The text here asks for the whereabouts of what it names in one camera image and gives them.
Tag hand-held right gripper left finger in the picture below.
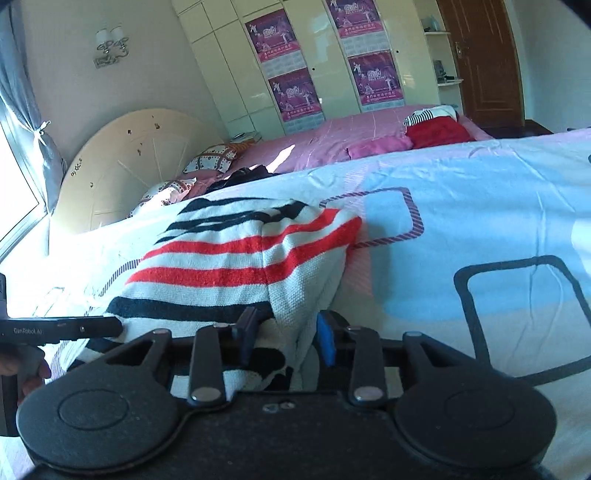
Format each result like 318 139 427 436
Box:
111 305 262 409

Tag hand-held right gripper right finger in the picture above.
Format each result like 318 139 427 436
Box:
316 310 456 409

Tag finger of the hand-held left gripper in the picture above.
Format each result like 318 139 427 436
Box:
69 316 124 343

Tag striped knit sweater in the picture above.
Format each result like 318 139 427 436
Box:
46 198 363 393

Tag dark clothes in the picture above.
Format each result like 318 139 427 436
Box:
205 165 280 195

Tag person's left hand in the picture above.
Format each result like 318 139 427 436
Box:
0 344 52 408

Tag window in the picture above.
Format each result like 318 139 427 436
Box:
0 115 47 260

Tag patterned pillow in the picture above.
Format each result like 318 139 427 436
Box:
182 144 241 175
127 177 198 219

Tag cream round headboard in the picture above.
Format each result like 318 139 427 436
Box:
48 108 230 257

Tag pink bed sheet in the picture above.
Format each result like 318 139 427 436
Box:
194 104 495 195

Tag pink cloth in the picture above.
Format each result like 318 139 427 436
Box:
347 135 414 160

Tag grey curtain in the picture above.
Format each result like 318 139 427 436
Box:
0 0 66 214

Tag red cloth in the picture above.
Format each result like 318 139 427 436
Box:
406 117 476 150

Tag black white striped cloth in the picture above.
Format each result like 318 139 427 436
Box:
404 105 458 128

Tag cream wardrobe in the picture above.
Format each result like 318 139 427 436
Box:
171 0 442 140

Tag white corner shelf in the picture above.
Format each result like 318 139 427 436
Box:
422 14 465 89

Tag brown wooden door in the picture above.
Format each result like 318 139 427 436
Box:
436 0 525 128

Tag purple wall poster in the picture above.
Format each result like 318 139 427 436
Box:
245 8 301 77
325 0 387 38
347 50 406 112
268 67 327 128

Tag wall lamp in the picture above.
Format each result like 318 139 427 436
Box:
93 26 131 69

